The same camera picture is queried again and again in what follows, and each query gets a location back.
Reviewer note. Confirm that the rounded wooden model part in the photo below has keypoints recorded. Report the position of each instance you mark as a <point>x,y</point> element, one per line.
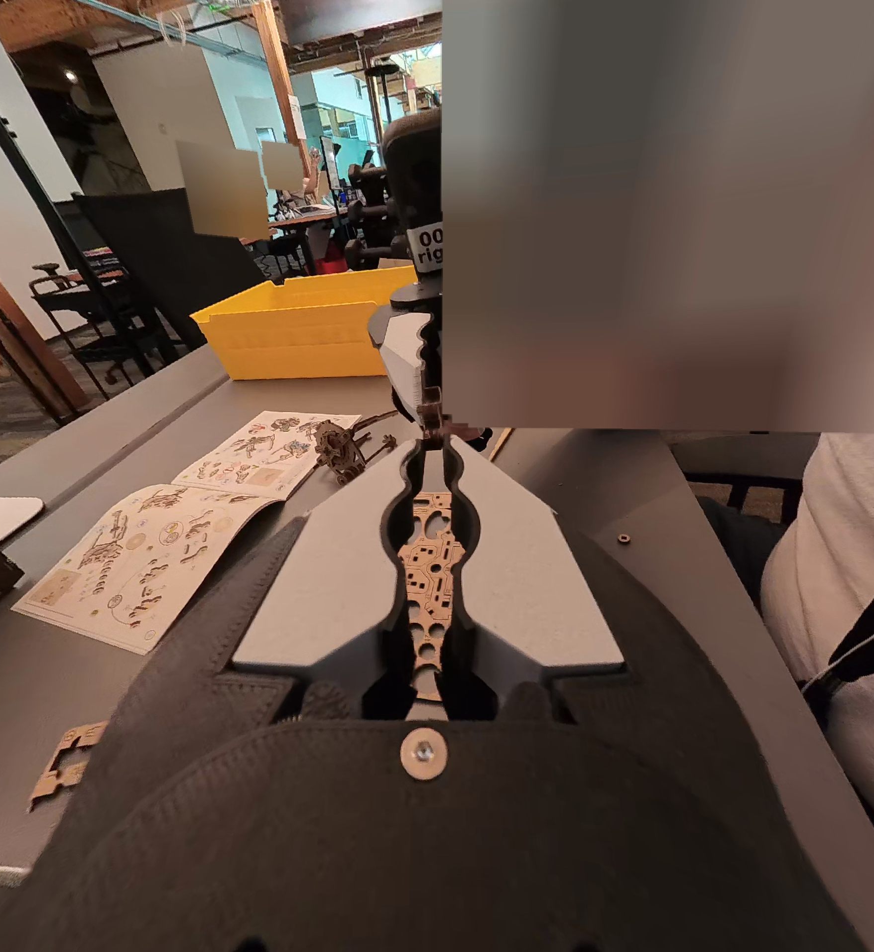
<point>431,428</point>

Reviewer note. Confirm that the partly built wooden model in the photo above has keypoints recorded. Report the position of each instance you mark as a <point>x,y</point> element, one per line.
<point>336,446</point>

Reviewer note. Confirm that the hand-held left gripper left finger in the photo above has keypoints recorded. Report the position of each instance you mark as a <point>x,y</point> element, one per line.
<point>310,595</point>

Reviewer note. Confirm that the illustrated instruction booklet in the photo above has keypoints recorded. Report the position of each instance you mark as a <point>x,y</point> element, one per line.
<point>147,550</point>

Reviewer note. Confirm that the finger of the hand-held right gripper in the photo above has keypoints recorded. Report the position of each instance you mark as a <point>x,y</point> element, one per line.
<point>403,357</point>

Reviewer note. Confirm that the rack of black dumbbells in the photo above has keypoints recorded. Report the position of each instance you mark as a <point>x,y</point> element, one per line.
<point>370,223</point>

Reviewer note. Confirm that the wooden sheet offcut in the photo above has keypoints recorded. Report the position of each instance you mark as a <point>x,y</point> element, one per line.
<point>83,735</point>

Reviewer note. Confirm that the laser-cut wooden parts sheet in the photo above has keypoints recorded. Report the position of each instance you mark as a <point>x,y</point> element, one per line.
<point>429,558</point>

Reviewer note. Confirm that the yellow plastic bin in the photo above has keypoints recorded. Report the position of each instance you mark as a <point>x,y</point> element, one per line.
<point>295,335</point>

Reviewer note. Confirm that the wooden toothpick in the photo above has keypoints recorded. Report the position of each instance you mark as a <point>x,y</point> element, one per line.
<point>500,444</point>

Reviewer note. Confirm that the dark partition panel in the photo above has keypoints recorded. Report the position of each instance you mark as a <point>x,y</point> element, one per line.
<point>184,275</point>

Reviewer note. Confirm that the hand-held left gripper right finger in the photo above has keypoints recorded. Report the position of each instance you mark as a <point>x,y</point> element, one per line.
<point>541,595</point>

